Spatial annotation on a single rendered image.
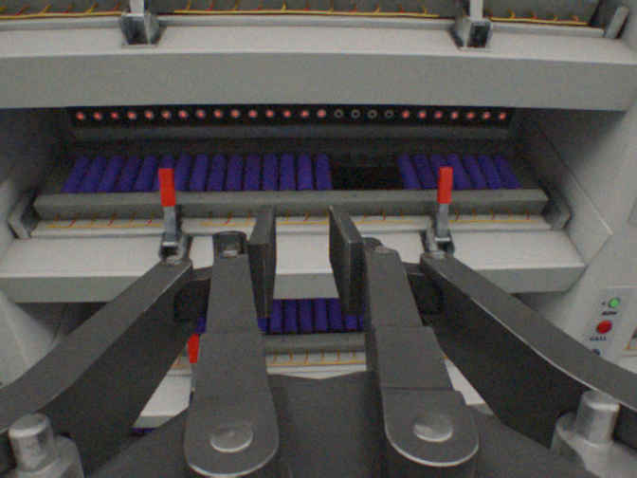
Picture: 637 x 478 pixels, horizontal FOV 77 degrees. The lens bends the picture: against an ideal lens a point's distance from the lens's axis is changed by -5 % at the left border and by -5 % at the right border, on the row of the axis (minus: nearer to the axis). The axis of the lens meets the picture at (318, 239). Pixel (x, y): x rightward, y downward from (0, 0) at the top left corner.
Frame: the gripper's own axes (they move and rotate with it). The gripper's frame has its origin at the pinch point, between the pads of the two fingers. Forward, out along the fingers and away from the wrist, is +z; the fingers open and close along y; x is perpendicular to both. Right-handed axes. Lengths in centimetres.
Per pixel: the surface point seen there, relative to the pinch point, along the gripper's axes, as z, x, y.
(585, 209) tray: 22.1, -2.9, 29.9
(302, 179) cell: 29.3, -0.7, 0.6
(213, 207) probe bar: 26.0, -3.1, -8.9
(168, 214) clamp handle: 21.5, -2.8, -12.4
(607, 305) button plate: 21.4, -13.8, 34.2
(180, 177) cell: 29.7, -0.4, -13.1
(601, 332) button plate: 21.8, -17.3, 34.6
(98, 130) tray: 34.6, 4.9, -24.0
